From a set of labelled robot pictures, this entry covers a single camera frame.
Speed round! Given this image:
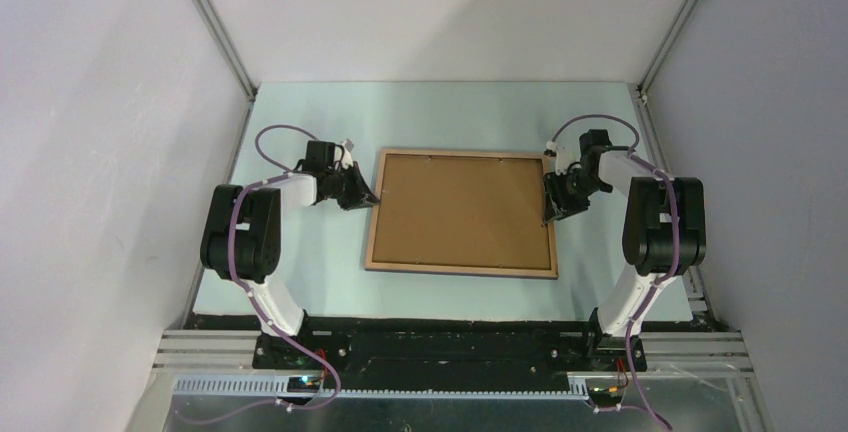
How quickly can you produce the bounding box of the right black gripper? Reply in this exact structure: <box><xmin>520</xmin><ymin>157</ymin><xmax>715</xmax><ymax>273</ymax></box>
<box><xmin>542</xmin><ymin>168</ymin><xmax>609</xmax><ymax>223</ymax></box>

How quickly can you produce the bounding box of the brown cardboard backing board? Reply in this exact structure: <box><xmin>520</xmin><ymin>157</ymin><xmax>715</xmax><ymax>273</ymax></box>
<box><xmin>370</xmin><ymin>154</ymin><xmax>552</xmax><ymax>271</ymax></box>

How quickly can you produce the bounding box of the wooden picture frame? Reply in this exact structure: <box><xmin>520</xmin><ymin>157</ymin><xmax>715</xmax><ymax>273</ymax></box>
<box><xmin>362</xmin><ymin>148</ymin><xmax>559</xmax><ymax>281</ymax></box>

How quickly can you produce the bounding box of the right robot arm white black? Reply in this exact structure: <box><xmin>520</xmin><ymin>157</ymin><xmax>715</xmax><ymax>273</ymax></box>
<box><xmin>542</xmin><ymin>129</ymin><xmax>707</xmax><ymax>370</ymax></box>

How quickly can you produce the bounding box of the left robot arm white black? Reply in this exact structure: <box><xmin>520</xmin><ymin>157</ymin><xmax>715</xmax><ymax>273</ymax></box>
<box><xmin>199</xmin><ymin>140</ymin><xmax>380</xmax><ymax>369</ymax></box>

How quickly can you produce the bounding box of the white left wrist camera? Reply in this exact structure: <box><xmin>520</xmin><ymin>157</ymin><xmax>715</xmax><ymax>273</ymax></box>
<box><xmin>335</xmin><ymin>139</ymin><xmax>354</xmax><ymax>170</ymax></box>

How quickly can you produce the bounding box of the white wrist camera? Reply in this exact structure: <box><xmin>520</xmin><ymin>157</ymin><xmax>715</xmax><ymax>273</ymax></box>
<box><xmin>335</xmin><ymin>139</ymin><xmax>354</xmax><ymax>170</ymax></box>
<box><xmin>544</xmin><ymin>140</ymin><xmax>579</xmax><ymax>175</ymax></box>

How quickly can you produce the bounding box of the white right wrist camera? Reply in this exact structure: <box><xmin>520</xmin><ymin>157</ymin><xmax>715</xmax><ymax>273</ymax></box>
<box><xmin>544</xmin><ymin>140</ymin><xmax>579</xmax><ymax>175</ymax></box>

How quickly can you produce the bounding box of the right aluminium corner post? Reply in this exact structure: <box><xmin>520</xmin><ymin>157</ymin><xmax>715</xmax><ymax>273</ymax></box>
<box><xmin>637</xmin><ymin>0</ymin><xmax>701</xmax><ymax>96</ymax></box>

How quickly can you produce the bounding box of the aluminium corner post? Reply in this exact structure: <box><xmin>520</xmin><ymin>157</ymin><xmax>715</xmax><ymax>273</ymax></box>
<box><xmin>637</xmin><ymin>0</ymin><xmax>701</xmax><ymax>96</ymax></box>
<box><xmin>191</xmin><ymin>0</ymin><xmax>258</xmax><ymax>102</ymax></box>

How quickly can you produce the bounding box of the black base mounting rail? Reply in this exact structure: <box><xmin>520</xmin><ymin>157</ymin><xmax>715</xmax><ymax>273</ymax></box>
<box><xmin>294</xmin><ymin>328</ymin><xmax>645</xmax><ymax>373</ymax></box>

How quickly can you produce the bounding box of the left aluminium corner post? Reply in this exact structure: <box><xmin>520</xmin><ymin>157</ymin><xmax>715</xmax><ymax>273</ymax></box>
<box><xmin>191</xmin><ymin>0</ymin><xmax>258</xmax><ymax>102</ymax></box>

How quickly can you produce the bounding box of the grey slotted cable duct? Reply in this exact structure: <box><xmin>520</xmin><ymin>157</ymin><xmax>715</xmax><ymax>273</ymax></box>
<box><xmin>173</xmin><ymin>374</ymin><xmax>589</xmax><ymax>401</ymax></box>

